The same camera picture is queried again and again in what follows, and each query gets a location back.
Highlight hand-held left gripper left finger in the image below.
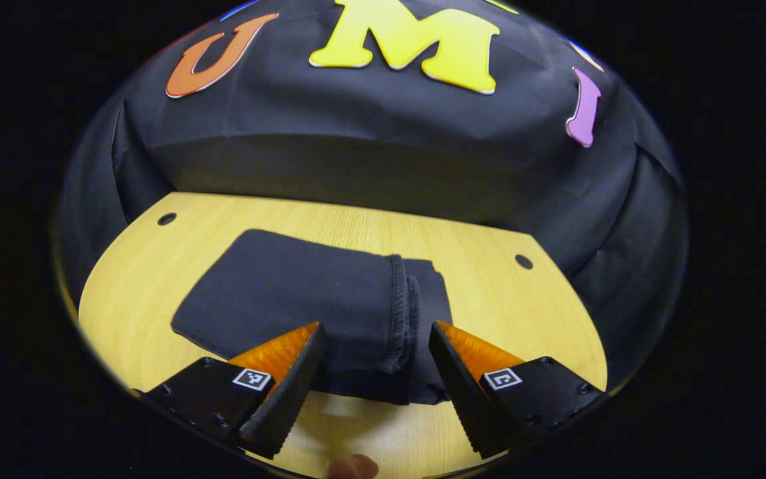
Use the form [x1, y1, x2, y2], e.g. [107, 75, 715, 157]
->
[134, 321, 328, 460]

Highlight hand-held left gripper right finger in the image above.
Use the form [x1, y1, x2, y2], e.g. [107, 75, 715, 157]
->
[428, 321, 604, 460]

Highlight black jeans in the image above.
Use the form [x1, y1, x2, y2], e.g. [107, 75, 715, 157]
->
[170, 229, 453, 406]

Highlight black backdrop cloth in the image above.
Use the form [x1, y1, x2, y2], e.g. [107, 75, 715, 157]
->
[54, 0, 690, 393]

